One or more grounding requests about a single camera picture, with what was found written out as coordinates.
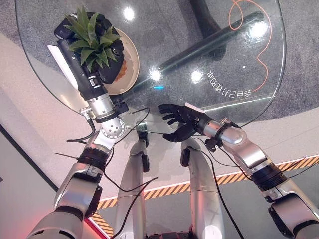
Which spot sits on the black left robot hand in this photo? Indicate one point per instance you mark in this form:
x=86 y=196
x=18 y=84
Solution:
x=84 y=74

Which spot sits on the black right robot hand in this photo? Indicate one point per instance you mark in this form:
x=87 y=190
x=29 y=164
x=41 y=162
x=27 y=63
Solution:
x=185 y=115

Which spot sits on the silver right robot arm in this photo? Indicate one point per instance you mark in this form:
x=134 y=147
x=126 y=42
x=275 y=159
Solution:
x=251 y=154

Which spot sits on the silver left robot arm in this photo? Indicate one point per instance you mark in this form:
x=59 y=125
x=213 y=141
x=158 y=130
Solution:
x=77 y=181

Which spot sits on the beige round plate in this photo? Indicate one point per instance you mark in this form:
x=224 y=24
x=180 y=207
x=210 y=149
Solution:
x=130 y=64

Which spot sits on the white text decal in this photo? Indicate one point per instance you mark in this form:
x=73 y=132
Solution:
x=229 y=87

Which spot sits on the long yellow black hazard tape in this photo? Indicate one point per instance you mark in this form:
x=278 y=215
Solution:
x=172 y=189

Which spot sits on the silver right robot leg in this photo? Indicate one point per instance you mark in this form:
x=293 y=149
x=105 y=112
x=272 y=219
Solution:
x=204 y=199

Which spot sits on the silver robot leg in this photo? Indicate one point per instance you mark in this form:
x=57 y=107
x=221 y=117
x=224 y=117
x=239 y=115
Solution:
x=132 y=199
x=204 y=199

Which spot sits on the silver left robot leg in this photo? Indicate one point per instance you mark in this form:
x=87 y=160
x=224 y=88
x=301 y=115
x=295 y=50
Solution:
x=132 y=199

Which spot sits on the short yellow black hazard tape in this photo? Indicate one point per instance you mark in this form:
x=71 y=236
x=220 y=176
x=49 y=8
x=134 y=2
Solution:
x=103 y=224

